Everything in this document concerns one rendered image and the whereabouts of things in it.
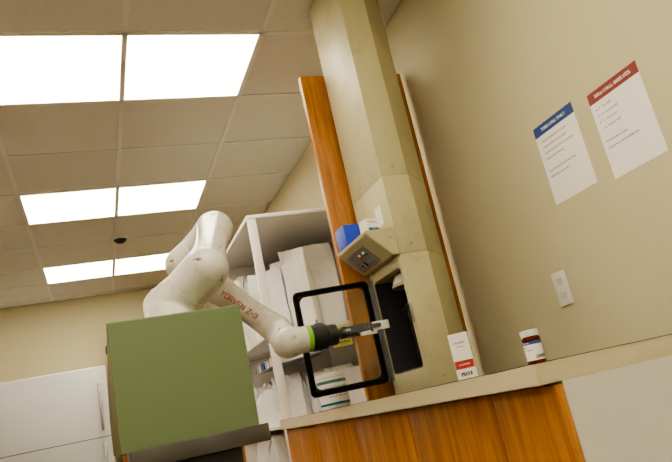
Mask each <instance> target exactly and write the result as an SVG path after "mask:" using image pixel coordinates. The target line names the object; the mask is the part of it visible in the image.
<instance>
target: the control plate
mask: <svg viewBox="0 0 672 462"><path fill-rule="evenodd" d="M362 252H363V253H364V254H362ZM358 255H359V256H360V257H359V256H358ZM372 257H373V258H374V259H372ZM369 259H371V261H369ZM347 261H348V262H349V263H351V264H352V265H353V266H355V267H356V268H357V269H359V270H360V271H362V272H363V273H365V272H366V271H367V270H369V269H370V268H371V267H373V266H374V265H376V264H377V263H378V262H380V261H381V259H379V258H378V257H377V256H375V255H374V254H373V253H371V252H370V251H368V250H367V249H366V248H364V247H363V246H362V247H361V248H360V249H359V250H358V251H356V252H355V253H354V254H353V255H352V256H350V257H349V258H348V259H347ZM367 261H369V262H368V263H367ZM363 262H366V263H367V264H368V265H369V266H367V265H365V264H364V263H363ZM361 265H364V266H365V267H364V268H363V267H362V266H361ZM359 267H361V268H362V269H360V268H359Z"/></svg>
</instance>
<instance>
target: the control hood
mask: <svg viewBox="0 0 672 462"><path fill-rule="evenodd" d="M362 246H363V247H364V248H366V249H367V250H368V251H370V252H371V253H373V254H374V255H375V256H377V257H378V258H379V259H381V261H380V262H378V263H377V264H376V265H374V266H373V267H371V268H370V269H369V270H367V271H366V272H365V273H363V272H362V271H360V270H359V269H357V268H356V267H355V266H353V265H352V264H351V263H349V262H348V261H347V259H348V258H349V257H350V256H352V255H353V254H354V253H355V252H356V251H358V250H359V249H360V248H361V247H362ZM398 254H399V249H398V245H397V241H396V236H395V232H394V228H384V229H376V230H367V231H364V232H363V233H362V234H361V235H360V236H358V237H357V238H356V239H355V240H354V241H353V242H352V243H351V244H349V245H348V246H347V247H346V248H345V249H344V250H343V251H341V252H340V253H339V254H338V255H337V257H338V258H339V259H340V260H342V261H343V262H345V263H346V264H347V265H349V266H350V267H351V268H353V269H354V270H355V271H357V272H358V273H359V274H361V275H362V276H368V275H370V274H371V273H373V272H374V271H375V270H377V269H378V268H380V267H381V266H383V265H384V264H385V263H387V262H388V261H390V260H391V259H393V258H394V257H395V256H397V255H398Z"/></svg>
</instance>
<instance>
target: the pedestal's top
mask: <svg viewBox="0 0 672 462"><path fill-rule="evenodd" d="M268 440H271V435H270V429H269V424H268V423H264V424H259V425H254V426H250V427H245V428H241V429H236V430H231V431H227V432H222V433H218V434H213V435H209V436H204V437H199V438H195V439H190V440H186V441H181V442H176V443H172V444H167V445H163V446H158V447H154V448H149V449H144V450H140V451H135V452H131V453H128V454H127V459H128V462H175V461H180V460H184V459H189V458H193V457H197V456H202V455H206V454H211V453H215V452H219V451H224V450H228V449H233V448H237V447H241V446H246V445H250V444H255V443H259V442H263V441H268Z"/></svg>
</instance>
